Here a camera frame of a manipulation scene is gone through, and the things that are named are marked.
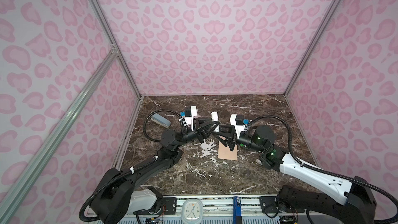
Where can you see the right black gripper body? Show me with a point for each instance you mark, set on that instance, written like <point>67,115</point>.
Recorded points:
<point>234,139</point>

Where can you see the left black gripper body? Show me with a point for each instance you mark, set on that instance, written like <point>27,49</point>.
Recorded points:
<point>196,133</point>

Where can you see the white glue stick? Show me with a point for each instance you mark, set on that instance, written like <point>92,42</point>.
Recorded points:
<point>214,117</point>

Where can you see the peach paper envelope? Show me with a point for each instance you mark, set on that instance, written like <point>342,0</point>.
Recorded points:
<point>226,154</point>

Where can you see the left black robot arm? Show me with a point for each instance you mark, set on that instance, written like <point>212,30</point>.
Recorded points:
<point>112,198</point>

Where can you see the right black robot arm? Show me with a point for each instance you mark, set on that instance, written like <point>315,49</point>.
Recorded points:
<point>350,200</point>

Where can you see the grey blue stapler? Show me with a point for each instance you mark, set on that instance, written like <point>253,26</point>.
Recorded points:
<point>160,120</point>

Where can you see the white analog clock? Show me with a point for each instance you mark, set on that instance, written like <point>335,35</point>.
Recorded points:
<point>192,211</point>

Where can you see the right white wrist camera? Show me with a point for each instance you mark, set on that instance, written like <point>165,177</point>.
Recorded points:
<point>239,123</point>

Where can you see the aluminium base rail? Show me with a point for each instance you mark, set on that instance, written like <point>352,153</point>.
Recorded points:
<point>217,207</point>

